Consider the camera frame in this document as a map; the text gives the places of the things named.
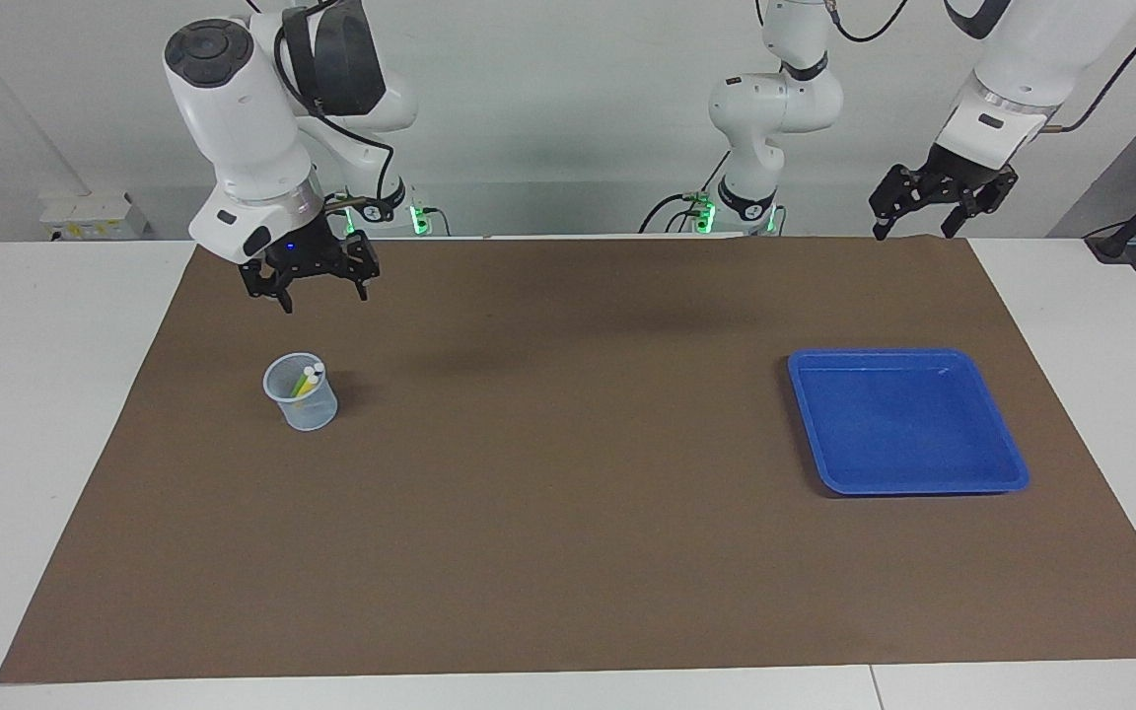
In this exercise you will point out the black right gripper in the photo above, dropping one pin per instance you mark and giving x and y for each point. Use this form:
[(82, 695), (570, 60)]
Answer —
[(307, 254)]

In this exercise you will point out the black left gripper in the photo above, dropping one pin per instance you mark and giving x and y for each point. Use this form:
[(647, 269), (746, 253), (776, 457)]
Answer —
[(958, 177)]

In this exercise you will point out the green pen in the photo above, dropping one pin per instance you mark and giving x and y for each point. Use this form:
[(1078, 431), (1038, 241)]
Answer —
[(305, 380)]

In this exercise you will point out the yellow pen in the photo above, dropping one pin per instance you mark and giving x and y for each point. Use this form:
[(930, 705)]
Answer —
[(310, 388)]

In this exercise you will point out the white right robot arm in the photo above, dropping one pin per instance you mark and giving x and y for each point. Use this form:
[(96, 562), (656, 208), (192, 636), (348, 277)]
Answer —
[(233, 118)]

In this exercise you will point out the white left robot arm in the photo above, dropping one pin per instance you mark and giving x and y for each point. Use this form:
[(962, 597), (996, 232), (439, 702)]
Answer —
[(1031, 69)]

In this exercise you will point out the translucent plastic cup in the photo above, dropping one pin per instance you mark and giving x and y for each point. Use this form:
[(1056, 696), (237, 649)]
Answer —
[(310, 414)]

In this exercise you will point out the white power strip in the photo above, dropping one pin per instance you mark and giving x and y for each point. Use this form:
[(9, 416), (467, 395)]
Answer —
[(95, 217)]

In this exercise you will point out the blue plastic tray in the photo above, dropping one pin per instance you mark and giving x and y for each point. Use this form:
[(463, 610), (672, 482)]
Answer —
[(903, 424)]

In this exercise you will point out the brown table mat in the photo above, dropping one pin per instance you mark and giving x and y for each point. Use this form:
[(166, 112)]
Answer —
[(568, 552)]

